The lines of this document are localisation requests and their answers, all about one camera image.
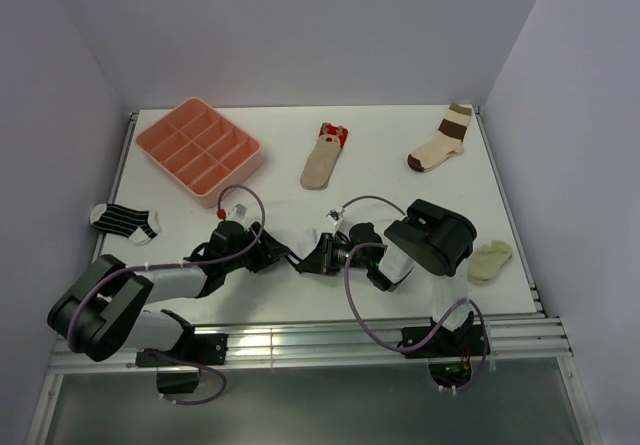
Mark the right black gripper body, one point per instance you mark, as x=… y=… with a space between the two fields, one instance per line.
x=336 y=254

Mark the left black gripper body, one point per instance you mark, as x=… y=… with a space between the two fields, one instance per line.
x=252 y=260

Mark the white sock with black stripes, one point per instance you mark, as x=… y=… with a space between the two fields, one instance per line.
x=303 y=242

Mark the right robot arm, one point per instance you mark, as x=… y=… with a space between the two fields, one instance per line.
x=429 y=236

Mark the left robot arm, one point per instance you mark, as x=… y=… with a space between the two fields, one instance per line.
x=105 y=308

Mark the pink compartment organizer tray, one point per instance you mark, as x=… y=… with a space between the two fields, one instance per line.
x=201 y=150

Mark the black white striped ankle sock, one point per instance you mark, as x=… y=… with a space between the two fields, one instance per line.
x=139 y=227

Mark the beige reindeer sock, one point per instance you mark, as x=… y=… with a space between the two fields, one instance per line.
x=321 y=161

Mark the pale green ankle sock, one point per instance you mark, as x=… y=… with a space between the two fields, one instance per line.
x=486 y=263

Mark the cream brown striped sock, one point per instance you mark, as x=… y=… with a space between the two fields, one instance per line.
x=447 y=142

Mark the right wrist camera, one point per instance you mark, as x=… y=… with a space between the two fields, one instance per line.
x=333 y=219

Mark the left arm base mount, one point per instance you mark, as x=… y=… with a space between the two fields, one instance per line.
x=181 y=369

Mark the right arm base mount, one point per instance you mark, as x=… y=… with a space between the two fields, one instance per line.
x=454 y=357

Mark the aluminium table front rail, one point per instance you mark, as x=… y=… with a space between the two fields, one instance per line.
x=325 y=345

